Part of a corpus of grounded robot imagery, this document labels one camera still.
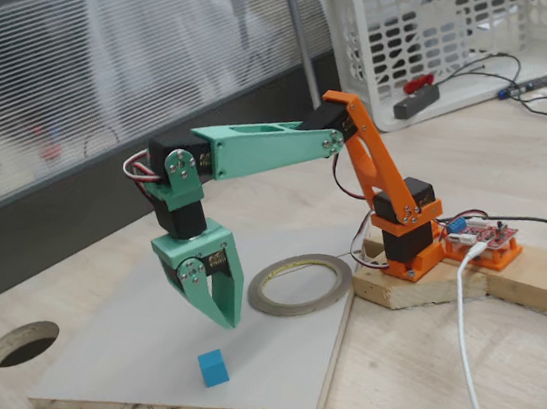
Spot blue cube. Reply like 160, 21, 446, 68
192, 345, 234, 390

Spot grey laminated chipboard panel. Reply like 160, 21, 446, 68
26, 183, 369, 409

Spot wooden block with screw holes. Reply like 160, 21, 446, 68
348, 253, 492, 323

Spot ribbed translucent desk partition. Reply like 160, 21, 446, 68
0, 0, 355, 379

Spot black power adapter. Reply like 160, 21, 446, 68
391, 78, 442, 125

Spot red controller circuit board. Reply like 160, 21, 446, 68
436, 211, 522, 261

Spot small red clip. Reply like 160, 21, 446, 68
401, 71, 437, 97

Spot long wooden plank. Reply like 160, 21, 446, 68
481, 240, 547, 318

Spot blue capped marker pen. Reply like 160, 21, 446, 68
496, 56, 547, 105

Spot grey tape ring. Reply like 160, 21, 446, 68
243, 244, 356, 326

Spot looped red white servo wires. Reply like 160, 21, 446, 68
118, 147, 166, 197

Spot grey white servo wires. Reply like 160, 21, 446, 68
347, 205, 399, 273

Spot thin black red servo wire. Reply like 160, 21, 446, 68
326, 149, 382, 210

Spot white USB cable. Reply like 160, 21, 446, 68
438, 238, 547, 409

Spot grey metal partition post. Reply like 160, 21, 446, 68
261, 0, 335, 111

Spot orange controller board mount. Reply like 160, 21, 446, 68
441, 231, 525, 276

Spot black power cable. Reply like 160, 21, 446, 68
430, 203, 547, 247

